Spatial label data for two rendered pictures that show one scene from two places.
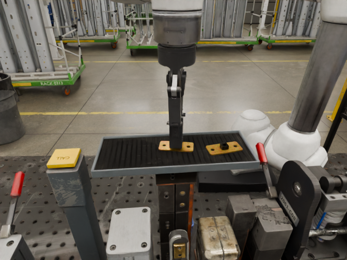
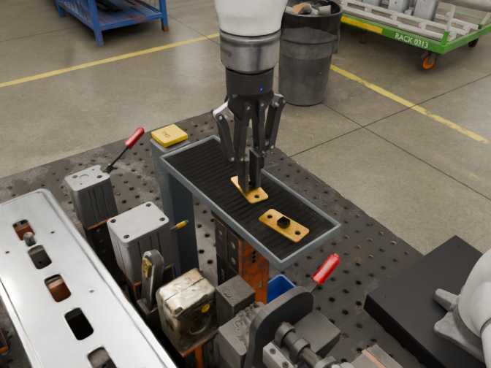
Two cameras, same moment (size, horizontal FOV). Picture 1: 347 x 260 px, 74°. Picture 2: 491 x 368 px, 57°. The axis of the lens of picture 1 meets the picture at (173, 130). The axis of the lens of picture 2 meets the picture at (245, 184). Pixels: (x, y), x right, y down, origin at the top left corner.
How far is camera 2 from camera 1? 0.59 m
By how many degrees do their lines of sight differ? 46
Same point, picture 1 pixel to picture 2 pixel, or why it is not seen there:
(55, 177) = (153, 148)
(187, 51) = (239, 79)
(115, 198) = not seen: hidden behind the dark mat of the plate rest
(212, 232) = (184, 283)
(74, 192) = (162, 171)
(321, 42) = not seen: outside the picture
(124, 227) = (135, 217)
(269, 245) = (225, 354)
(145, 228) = (142, 229)
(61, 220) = (207, 211)
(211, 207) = (352, 339)
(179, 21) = (225, 42)
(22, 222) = not seen: hidden behind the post
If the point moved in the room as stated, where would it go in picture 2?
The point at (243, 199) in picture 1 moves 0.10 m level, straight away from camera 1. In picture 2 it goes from (242, 288) to (302, 280)
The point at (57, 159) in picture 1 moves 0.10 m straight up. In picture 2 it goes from (161, 132) to (156, 91)
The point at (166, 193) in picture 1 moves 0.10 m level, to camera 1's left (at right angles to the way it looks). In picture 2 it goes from (221, 233) to (196, 206)
